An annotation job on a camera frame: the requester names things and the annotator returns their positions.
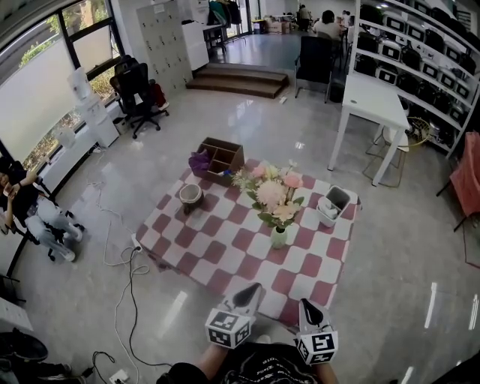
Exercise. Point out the white table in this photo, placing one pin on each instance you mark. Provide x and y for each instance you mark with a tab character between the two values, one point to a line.
371	101

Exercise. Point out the person's black printed shirt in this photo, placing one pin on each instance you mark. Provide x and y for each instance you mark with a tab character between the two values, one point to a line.
258	365

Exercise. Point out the black waste bin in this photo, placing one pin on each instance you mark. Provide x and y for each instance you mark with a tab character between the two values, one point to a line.
336	93

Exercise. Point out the white crumpled paper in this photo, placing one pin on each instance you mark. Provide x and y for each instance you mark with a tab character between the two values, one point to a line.
328	208

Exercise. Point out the orange chair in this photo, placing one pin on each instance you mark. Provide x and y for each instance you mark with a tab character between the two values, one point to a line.
468	180

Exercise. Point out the dark visitor chair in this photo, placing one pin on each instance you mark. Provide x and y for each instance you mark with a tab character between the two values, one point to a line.
315	60

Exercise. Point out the small blue item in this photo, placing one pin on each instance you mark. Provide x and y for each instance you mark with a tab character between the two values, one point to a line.
227	173

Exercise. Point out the yellow hoop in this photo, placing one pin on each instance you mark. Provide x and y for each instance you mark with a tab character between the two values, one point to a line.
425	135

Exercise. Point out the black office chair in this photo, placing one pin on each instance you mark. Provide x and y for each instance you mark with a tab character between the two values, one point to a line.
131	90

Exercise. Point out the red and white checkered tablecloth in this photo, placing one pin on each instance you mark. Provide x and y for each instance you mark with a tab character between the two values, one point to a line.
225	240

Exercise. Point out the white water dispenser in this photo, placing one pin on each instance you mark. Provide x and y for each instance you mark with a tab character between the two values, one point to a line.
95	112

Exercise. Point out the person's left forearm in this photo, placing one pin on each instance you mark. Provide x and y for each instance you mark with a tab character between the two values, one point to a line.
212	356

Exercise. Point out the red bag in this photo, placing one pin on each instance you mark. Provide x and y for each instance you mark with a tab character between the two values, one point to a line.
159	93

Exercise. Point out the cardboard boxes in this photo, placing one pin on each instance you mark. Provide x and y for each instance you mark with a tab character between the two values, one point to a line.
276	25

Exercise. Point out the rows of black cases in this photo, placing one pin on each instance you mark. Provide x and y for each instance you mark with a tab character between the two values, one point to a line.
410	60

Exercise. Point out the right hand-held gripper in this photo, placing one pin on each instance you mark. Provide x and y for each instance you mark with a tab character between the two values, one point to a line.
318	345

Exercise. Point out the white shelving unit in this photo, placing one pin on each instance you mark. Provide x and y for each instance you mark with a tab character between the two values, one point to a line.
375	52

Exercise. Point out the rack of dark clothes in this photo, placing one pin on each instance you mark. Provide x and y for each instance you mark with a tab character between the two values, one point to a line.
224	13

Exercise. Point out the light green vase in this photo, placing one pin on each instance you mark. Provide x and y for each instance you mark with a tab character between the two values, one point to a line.
279	239

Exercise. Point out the grey metal lockers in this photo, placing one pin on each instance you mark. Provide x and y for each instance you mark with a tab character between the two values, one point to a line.
165	48

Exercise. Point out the white cabinet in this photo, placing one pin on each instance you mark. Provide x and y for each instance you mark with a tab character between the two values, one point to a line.
195	45

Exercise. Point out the white power strip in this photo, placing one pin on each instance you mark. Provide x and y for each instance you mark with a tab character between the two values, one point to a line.
119	376
136	243

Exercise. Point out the pink and cream flowers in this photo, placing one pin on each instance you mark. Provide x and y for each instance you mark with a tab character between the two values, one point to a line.
272	193

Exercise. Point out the brown wooden organizer box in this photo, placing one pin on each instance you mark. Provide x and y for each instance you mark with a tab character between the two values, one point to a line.
227	150

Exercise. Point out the person's right forearm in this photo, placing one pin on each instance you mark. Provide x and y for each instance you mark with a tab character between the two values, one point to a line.
329	373

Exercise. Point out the brown wooden steps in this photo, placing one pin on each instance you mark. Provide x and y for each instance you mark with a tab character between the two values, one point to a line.
240	80

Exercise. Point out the purple crumpled wrap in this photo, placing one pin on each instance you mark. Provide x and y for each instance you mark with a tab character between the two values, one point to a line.
198	162

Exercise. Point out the person's white shoe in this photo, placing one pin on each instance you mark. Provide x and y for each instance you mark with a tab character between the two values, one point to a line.
263	339

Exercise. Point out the grey round pot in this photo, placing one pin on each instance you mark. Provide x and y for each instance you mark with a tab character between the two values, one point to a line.
190	195

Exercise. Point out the white rectangular bin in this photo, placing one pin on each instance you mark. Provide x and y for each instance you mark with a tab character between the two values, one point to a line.
335	202

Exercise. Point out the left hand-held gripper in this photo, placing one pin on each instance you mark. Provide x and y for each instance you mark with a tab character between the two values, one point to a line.
227	328

